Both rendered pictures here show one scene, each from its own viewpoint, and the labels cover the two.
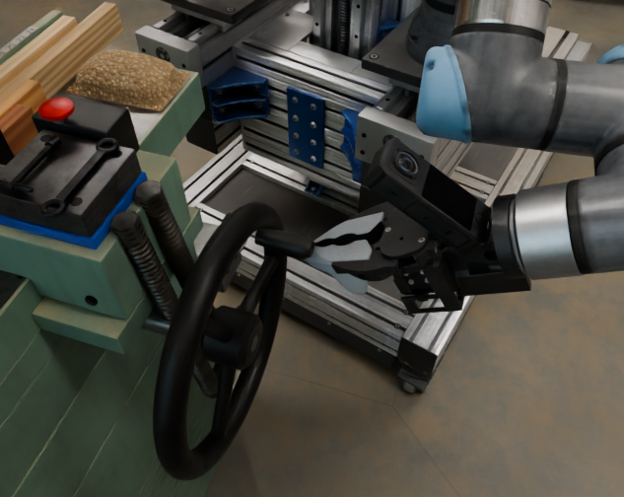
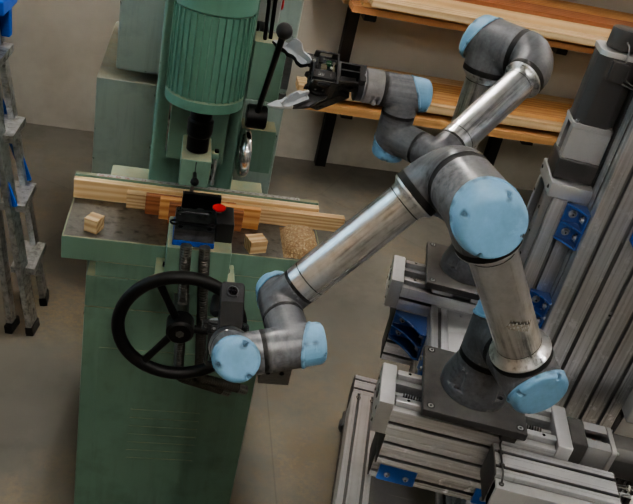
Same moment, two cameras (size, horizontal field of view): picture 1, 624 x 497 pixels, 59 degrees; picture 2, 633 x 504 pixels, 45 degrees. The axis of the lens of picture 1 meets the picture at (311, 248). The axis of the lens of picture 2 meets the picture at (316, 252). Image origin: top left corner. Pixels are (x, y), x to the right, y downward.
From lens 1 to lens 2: 1.29 m
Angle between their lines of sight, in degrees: 47
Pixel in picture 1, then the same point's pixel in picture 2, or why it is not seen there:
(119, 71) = (292, 233)
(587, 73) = (285, 309)
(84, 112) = (225, 216)
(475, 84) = (266, 285)
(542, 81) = (275, 299)
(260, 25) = (467, 313)
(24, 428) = (120, 290)
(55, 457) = not seen: hidden behind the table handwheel
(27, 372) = (138, 273)
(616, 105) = (275, 322)
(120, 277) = (171, 261)
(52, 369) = not seen: hidden behind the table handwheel
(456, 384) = not seen: outside the picture
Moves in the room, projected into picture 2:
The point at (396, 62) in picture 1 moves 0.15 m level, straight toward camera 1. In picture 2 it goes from (433, 361) to (371, 362)
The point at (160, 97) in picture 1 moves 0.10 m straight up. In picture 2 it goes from (291, 253) to (299, 217)
